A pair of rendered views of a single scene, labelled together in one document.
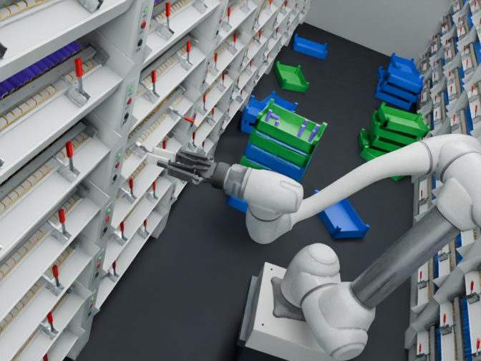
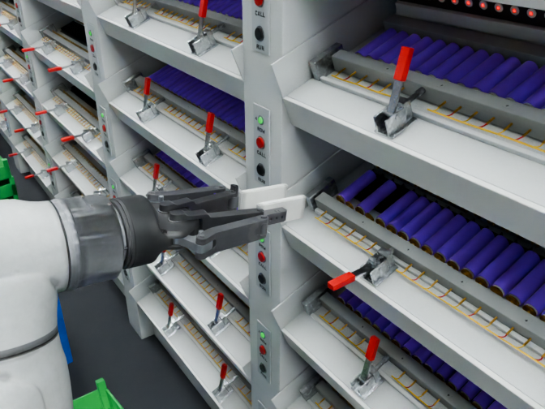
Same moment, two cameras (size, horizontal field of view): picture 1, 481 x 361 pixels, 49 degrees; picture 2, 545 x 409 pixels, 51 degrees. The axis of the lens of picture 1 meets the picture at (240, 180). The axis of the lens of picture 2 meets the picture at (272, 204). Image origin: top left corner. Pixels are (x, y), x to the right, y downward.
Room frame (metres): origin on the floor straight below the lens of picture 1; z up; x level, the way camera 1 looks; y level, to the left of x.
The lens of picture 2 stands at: (1.68, -0.16, 1.17)
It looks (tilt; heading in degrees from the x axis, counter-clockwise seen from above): 28 degrees down; 140
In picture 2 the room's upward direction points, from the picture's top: straight up
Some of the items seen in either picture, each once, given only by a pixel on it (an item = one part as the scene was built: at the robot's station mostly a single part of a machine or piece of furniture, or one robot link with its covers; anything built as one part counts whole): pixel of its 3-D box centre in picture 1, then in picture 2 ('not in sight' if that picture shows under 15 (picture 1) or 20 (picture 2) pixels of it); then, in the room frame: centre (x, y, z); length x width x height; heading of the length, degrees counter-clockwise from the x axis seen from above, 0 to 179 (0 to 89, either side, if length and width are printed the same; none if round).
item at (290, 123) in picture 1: (290, 125); not in sight; (2.22, -0.13, 0.52); 0.30 x 0.20 x 0.08; 81
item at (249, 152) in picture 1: (279, 152); not in sight; (2.22, -0.13, 0.36); 0.30 x 0.20 x 0.08; 81
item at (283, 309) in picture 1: (297, 292); not in sight; (1.39, -0.34, 0.33); 0.22 x 0.18 x 0.06; 13
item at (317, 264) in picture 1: (313, 273); not in sight; (1.36, -0.35, 0.47); 0.18 x 0.16 x 0.22; 30
